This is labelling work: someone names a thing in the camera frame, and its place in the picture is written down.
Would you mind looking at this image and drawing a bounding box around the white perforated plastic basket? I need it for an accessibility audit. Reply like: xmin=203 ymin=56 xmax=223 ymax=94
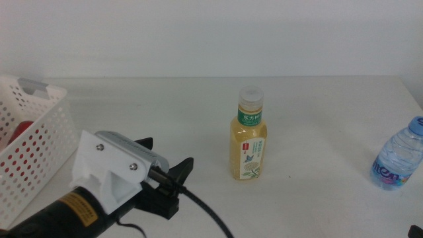
xmin=0 ymin=74 xmax=79 ymax=231

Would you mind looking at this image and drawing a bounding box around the clear water bottle blue cap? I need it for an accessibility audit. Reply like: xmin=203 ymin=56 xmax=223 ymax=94
xmin=369 ymin=115 xmax=423 ymax=192

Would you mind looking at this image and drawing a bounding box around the yellow tea bottle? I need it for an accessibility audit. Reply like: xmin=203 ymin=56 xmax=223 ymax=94
xmin=229 ymin=85 xmax=268 ymax=182

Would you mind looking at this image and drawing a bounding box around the thin black cable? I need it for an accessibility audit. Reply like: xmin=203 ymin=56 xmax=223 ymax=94
xmin=114 ymin=220 xmax=148 ymax=238

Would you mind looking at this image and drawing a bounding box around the red soda can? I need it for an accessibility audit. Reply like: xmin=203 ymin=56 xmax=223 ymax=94
xmin=0 ymin=120 xmax=64 ymax=181

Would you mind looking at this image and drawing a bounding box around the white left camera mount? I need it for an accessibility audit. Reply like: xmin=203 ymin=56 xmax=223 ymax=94
xmin=68 ymin=129 xmax=150 ymax=216

